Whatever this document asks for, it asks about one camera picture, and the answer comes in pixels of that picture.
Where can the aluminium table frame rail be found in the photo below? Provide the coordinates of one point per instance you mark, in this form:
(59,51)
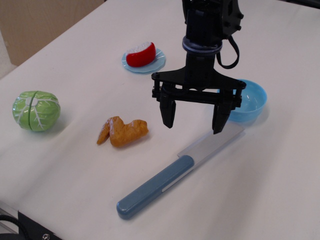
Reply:
(7,227)

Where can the light blue toy plate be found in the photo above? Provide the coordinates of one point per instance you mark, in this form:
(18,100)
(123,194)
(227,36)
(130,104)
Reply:
(156,65)

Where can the light blue plastic bowl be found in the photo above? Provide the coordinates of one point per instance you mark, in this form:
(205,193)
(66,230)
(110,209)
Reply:
(248,101)

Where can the blue handled toy knife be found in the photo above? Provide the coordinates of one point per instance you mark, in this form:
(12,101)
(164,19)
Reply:
(188,159)

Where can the brown toy chicken wing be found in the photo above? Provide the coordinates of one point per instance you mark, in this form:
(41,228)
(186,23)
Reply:
(121,134)

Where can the green toy cabbage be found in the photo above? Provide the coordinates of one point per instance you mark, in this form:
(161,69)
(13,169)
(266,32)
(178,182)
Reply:
(36,110)

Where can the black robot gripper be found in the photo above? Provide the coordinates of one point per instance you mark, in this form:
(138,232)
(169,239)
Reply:
(198,82)

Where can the black table corner bracket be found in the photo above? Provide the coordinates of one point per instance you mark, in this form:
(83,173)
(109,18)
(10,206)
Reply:
(35,230)

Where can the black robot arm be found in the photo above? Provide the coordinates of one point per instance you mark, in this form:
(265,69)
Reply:
(208,23)

